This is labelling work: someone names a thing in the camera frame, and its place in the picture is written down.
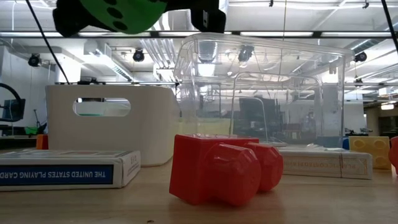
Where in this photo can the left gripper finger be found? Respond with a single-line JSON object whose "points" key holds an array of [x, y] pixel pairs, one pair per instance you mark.
{"points": [[211, 18], [71, 18]]}

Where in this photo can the clear plastic container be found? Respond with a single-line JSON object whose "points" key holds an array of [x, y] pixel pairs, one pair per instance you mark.
{"points": [[192, 77]]}

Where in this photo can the green foam die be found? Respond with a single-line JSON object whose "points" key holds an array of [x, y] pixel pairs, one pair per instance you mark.
{"points": [[140, 18]]}

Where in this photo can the white plastic bin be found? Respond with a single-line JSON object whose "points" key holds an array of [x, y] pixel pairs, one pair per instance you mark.
{"points": [[93, 137]]}

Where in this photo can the orange toy block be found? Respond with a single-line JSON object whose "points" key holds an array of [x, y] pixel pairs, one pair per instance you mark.
{"points": [[42, 142]]}

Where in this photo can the yellow toy brick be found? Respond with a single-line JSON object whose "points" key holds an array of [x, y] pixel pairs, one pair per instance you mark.
{"points": [[370, 152]]}

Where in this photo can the red toy brick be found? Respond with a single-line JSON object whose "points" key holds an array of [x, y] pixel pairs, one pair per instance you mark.
{"points": [[394, 155], [202, 168]]}

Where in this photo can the black ceiling spotlight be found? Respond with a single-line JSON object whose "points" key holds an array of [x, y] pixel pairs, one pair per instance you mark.
{"points": [[245, 53], [138, 55], [34, 59], [360, 56]]}

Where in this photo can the black overhead beam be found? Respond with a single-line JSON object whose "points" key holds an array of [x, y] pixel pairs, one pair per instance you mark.
{"points": [[280, 33]]}

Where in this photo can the dark background monitor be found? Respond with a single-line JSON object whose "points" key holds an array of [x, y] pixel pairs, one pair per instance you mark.
{"points": [[12, 110]]}

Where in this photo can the small green background object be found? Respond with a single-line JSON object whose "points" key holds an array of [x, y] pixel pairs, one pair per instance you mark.
{"points": [[31, 130]]}

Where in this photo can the blue toy block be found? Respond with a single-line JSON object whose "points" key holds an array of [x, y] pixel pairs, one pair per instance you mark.
{"points": [[334, 142]]}

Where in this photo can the black horizontal rail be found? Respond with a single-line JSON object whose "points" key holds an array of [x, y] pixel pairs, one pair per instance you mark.
{"points": [[124, 83]]}

